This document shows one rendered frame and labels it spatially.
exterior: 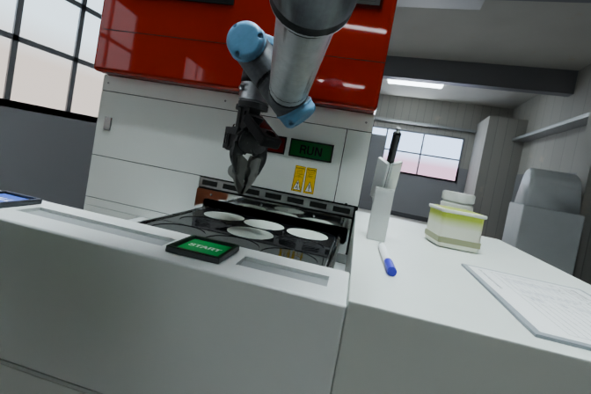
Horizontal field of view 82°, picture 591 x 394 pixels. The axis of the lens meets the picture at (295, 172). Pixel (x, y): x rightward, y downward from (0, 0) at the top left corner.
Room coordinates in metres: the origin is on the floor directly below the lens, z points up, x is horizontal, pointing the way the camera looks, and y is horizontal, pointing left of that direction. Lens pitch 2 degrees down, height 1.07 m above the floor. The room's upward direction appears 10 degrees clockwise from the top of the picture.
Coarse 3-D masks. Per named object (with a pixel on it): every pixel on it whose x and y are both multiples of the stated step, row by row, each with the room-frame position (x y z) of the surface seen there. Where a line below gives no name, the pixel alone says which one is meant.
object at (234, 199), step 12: (204, 192) 0.95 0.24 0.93; (216, 192) 0.94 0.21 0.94; (204, 204) 0.96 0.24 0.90; (240, 204) 0.93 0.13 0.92; (252, 204) 0.92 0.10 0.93; (264, 204) 0.92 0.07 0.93; (276, 204) 0.91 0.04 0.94; (300, 216) 0.90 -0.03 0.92; (312, 216) 0.89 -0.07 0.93; (324, 216) 0.89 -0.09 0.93; (336, 216) 0.88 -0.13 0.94; (348, 228) 0.88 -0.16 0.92
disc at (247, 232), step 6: (228, 228) 0.72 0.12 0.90; (234, 228) 0.73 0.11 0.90; (240, 228) 0.74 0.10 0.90; (246, 228) 0.75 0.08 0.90; (252, 228) 0.76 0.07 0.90; (234, 234) 0.67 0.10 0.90; (240, 234) 0.68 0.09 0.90; (246, 234) 0.69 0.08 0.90; (252, 234) 0.70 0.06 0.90; (258, 234) 0.71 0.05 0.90; (264, 234) 0.72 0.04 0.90; (270, 234) 0.73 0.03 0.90
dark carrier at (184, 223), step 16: (208, 208) 0.89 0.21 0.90; (160, 224) 0.65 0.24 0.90; (176, 224) 0.67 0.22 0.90; (192, 224) 0.69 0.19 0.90; (208, 224) 0.72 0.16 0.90; (224, 224) 0.74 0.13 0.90; (240, 224) 0.77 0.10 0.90; (288, 224) 0.87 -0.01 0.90; (224, 240) 0.62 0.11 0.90; (240, 240) 0.64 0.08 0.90; (256, 240) 0.66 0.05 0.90; (272, 240) 0.68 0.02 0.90; (288, 240) 0.71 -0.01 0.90; (304, 240) 0.73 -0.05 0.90; (320, 240) 0.76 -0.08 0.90; (288, 256) 0.59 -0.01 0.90; (304, 256) 0.61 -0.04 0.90; (320, 256) 0.62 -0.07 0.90
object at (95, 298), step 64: (0, 256) 0.33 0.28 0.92; (64, 256) 0.32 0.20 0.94; (128, 256) 0.31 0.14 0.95; (256, 256) 0.36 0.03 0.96; (0, 320) 0.33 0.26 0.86; (64, 320) 0.32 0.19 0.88; (128, 320) 0.31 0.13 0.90; (192, 320) 0.30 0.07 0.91; (256, 320) 0.28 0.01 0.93; (320, 320) 0.27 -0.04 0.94; (128, 384) 0.30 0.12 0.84; (192, 384) 0.29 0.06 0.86; (256, 384) 0.28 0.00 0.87; (320, 384) 0.27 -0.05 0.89
